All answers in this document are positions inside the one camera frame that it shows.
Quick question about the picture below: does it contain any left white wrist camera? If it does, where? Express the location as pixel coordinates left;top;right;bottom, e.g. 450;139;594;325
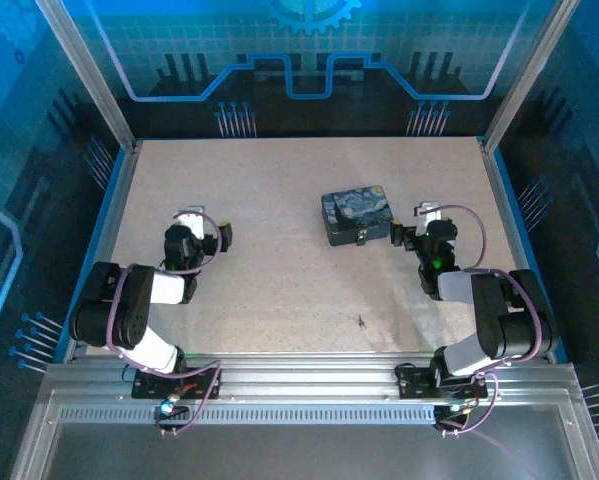
172;204;206;237

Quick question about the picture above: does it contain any aluminium side rail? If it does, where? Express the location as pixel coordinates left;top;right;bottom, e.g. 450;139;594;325
62;139;144;362
477;137;556;362

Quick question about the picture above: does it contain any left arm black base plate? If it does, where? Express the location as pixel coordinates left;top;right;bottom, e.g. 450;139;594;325
131;366;225;401

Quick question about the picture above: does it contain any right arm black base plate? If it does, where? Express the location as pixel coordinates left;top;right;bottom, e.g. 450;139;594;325
394;363;490;401

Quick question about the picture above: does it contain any starry night tin box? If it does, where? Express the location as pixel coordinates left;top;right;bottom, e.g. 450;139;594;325
320;185;396;248

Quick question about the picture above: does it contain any aluminium front frame rail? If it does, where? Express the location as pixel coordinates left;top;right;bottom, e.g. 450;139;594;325
8;351;599;480

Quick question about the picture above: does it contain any aluminium corner post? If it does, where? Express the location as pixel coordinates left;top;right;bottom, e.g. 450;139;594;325
480;0;580;152
33;0;141;152

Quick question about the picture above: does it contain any slotted grey cable duct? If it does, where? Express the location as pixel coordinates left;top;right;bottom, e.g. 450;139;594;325
57;405;441;427

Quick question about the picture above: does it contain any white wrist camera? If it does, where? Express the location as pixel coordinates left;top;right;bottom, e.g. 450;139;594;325
412;200;453;236
172;204;206;237

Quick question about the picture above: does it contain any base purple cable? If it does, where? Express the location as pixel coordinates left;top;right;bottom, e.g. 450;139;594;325
153;359;226;437
437;372;503;437

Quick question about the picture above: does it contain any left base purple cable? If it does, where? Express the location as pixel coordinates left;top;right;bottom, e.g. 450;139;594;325
153;359;226;437

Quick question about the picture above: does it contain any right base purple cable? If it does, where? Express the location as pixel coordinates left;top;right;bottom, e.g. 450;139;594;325
437;372;503;437

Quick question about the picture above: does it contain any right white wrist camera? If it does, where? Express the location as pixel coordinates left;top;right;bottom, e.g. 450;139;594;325
412;200;453;236

